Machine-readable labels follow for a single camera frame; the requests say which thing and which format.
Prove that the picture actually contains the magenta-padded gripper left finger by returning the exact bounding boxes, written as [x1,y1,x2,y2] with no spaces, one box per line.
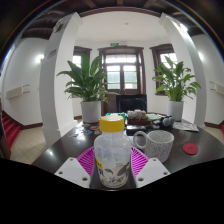
[54,146,99,189]

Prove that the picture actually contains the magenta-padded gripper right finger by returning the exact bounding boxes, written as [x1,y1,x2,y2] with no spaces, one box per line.
[129,146,172,189]

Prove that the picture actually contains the clear bottle with yellow cap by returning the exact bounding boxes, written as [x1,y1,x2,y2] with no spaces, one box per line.
[93,114,133,190]

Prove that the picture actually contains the white speckled mug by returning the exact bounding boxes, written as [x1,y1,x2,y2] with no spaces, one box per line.
[132,129,175,164]

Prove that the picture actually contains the flat black device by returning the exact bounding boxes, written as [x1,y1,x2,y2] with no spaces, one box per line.
[125,124,152,136]

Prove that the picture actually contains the green notebook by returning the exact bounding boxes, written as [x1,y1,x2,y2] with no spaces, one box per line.
[146,113,163,122]

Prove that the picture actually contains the printed paper leaflet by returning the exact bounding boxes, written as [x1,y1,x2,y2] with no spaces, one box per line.
[172,121,200,133]

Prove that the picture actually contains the brown tray with white jars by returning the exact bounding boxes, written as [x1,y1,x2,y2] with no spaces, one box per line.
[127,109,150,127]

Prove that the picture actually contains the green box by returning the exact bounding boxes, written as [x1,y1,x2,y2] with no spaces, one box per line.
[105,112,128,121]

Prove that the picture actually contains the black chair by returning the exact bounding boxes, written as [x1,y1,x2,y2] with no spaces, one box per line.
[115,93,148,114]

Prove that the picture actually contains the red carpeted staircase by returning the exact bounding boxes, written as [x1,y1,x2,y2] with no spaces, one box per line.
[1,111,22,150]

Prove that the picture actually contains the leafy plant in white pot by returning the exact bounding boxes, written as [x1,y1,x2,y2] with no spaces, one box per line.
[56,53,112,124]
[152,55,202,123]

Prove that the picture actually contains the brown wooden double door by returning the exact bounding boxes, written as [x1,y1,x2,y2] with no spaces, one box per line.
[97,45,147,96]

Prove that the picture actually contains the brown framed window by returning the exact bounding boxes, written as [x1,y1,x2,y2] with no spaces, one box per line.
[149,43,178,96]
[72,45,93,70]

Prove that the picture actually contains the white wall radiator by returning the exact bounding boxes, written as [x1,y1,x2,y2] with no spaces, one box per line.
[5,84,31,100]
[209,80,224,97]

